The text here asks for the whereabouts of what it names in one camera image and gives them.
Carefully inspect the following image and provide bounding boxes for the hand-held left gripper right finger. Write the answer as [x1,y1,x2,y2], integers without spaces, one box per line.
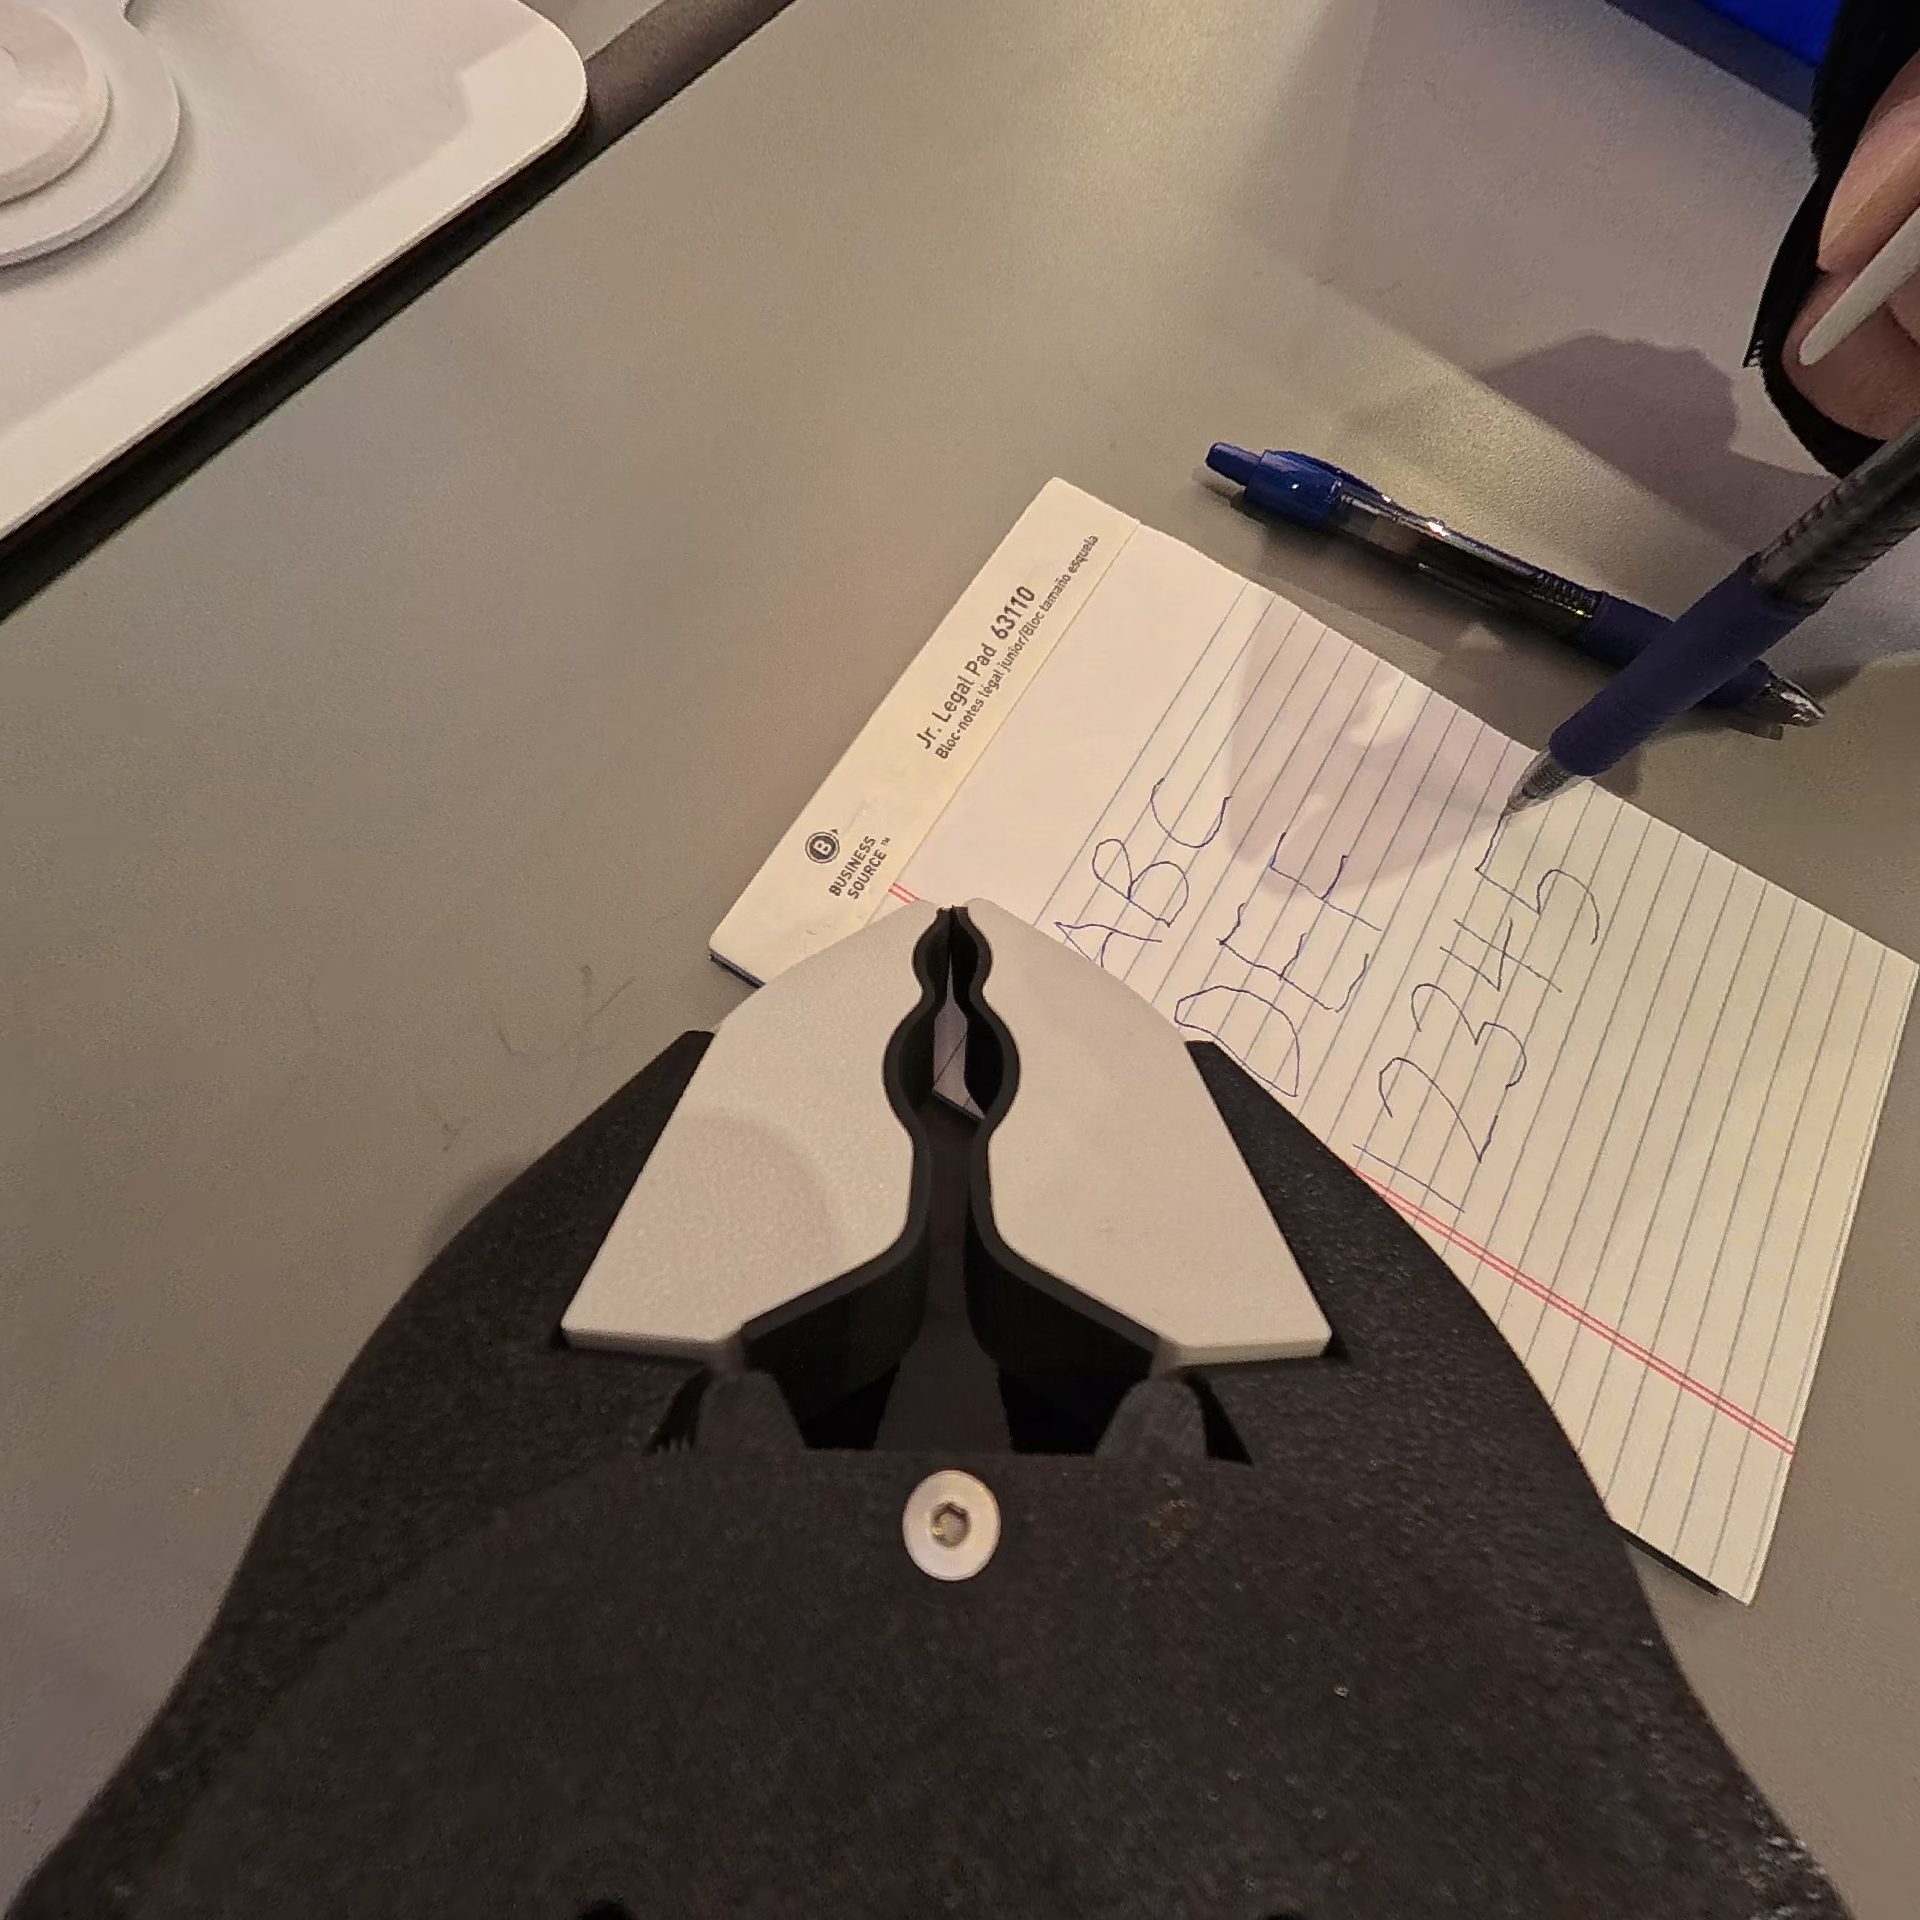
[950,897,1339,1378]

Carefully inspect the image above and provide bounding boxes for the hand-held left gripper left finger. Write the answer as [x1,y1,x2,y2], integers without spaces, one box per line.
[561,901,970,1369]

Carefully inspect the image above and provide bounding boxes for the blue retractable pen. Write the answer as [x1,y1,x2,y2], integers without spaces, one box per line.
[1500,461,1920,819]
[1205,440,1829,732]

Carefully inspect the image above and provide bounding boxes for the white lined notepad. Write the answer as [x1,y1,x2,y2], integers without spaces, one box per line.
[708,479,1920,1608]

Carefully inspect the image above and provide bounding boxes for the person's right hand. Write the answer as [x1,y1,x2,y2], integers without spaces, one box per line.
[1808,67,1920,442]

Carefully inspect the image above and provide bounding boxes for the white stand base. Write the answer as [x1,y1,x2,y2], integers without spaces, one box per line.
[0,0,589,545]

